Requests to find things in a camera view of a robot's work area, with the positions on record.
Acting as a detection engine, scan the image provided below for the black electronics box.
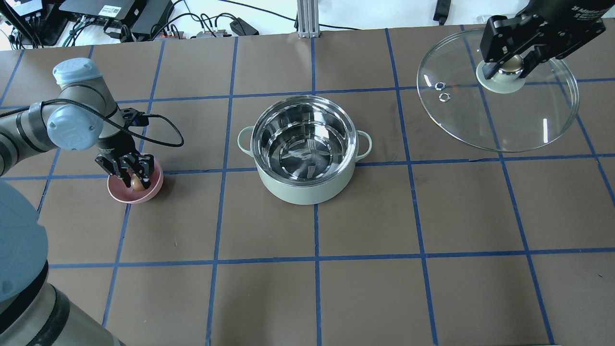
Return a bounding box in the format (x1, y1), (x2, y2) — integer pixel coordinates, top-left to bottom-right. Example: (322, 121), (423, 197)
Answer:
(59, 0), (147, 28)

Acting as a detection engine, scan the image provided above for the brown egg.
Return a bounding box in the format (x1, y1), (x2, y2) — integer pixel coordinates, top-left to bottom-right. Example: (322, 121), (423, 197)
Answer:
(130, 176), (146, 191)

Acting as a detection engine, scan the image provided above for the brown paper table mat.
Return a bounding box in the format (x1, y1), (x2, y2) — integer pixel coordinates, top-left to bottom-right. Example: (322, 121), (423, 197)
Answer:
(0, 19), (615, 346)

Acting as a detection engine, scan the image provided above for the black lid-side gripper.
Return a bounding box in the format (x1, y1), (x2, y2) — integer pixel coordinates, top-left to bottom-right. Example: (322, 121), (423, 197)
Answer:
(480, 0), (607, 80)

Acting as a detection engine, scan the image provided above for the pink bowl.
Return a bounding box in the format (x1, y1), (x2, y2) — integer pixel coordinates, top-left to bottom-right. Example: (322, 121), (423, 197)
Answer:
(106, 159), (163, 204)

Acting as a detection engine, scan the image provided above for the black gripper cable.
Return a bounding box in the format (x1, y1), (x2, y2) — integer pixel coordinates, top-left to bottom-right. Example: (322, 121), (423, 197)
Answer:
(0, 99), (185, 148)

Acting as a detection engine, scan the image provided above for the pale green steel pot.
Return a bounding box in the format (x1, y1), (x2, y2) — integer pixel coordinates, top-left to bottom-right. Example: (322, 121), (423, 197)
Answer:
(237, 95), (373, 205)

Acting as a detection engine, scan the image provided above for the aluminium frame post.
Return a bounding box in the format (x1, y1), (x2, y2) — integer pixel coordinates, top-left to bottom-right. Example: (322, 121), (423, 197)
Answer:
(296, 0), (321, 38)

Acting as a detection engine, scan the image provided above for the glass pot lid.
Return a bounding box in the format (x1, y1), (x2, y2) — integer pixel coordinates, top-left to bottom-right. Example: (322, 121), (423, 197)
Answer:
(417, 29), (579, 153)

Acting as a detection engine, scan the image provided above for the black egg-side gripper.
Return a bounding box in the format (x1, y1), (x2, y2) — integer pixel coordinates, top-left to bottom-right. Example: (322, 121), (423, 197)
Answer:
(95, 139), (155, 188)

